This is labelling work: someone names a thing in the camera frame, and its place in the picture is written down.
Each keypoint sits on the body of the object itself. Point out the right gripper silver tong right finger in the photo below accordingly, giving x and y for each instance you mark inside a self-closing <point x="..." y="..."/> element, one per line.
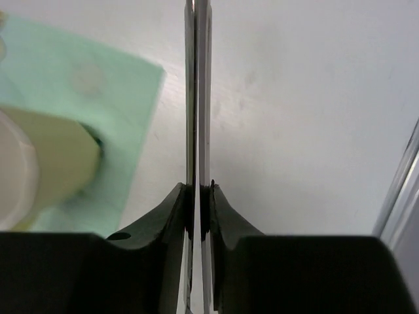
<point x="203" y="13"/>

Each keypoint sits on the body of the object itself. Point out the right gripper silver tong left finger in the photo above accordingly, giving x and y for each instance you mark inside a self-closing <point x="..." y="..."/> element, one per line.
<point x="191" y="143"/>

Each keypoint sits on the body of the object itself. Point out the light green placemat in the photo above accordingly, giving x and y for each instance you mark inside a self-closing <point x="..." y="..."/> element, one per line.
<point x="51" y="71"/>

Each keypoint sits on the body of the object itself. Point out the yellow mug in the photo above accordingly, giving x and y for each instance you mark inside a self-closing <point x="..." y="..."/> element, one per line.
<point x="45" y="159"/>

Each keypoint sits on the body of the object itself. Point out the aluminium table edge rail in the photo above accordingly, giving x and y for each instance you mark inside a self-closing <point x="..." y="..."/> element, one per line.
<point x="397" y="222"/>

